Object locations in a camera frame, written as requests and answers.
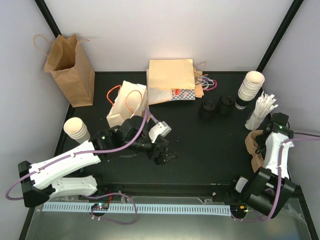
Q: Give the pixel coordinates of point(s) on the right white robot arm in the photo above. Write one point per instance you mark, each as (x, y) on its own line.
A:
(270, 187)

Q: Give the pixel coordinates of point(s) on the left paper cup stack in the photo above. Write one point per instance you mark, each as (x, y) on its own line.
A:
(76, 129)

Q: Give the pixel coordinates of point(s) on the right circuit board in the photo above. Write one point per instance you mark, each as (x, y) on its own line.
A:
(239, 209)

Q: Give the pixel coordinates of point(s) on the flat brown handled bag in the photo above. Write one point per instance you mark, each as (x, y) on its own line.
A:
(202, 82)

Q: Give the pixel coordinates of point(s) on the black lid stack left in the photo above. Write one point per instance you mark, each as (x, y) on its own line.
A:
(207, 109)

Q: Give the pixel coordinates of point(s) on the black frame post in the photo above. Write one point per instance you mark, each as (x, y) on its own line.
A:
(287, 20)
(46, 13)

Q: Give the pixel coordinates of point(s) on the black lid stack right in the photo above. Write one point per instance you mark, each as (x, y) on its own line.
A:
(225, 105)

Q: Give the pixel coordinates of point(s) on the standing brown paper bag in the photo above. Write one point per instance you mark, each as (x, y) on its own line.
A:
(69, 65)

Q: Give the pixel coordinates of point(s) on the black front rail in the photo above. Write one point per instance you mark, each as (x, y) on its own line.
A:
(216, 191)

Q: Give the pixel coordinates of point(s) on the cup of wrapped straws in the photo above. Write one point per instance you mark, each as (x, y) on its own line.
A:
(263, 106)

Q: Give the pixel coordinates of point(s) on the black lid stack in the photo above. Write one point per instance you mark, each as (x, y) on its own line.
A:
(207, 109)
(225, 105)

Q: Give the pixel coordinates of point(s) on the stack of pulp carriers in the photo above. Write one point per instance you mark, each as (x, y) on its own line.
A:
(251, 146)

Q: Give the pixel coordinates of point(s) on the paper cup stack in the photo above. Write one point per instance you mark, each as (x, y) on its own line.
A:
(249, 88)
(76, 129)

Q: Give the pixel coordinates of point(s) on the blue checkered paper bag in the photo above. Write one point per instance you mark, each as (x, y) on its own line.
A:
(183, 94)

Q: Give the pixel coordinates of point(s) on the flat tan paper bag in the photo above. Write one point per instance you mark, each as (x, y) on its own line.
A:
(171, 74)

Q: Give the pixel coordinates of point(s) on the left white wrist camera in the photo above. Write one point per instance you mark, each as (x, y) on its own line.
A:
(160, 129)

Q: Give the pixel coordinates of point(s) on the circuit board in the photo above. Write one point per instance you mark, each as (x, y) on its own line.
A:
(239, 209)
(100, 207)

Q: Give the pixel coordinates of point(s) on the white printed paper bag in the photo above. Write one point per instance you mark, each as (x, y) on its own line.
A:
(127, 100)

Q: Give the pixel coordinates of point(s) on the left black frame post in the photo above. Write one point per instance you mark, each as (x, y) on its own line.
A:
(46, 13)

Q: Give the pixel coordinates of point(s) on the right paper cup stack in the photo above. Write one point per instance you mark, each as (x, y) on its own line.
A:
(249, 88)

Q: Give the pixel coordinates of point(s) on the right black frame post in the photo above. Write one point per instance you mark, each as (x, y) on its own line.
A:
(287, 20)

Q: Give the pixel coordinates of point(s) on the flat white paper bag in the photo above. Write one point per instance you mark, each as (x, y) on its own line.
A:
(157, 95)

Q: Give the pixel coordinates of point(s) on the left circuit board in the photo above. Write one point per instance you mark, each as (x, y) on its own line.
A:
(100, 207)

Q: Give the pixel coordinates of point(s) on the light blue cable duct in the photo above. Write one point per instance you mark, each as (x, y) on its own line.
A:
(121, 208)

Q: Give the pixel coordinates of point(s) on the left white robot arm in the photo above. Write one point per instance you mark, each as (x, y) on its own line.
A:
(49, 179)

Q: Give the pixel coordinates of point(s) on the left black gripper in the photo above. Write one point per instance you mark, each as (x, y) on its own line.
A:
(160, 159)

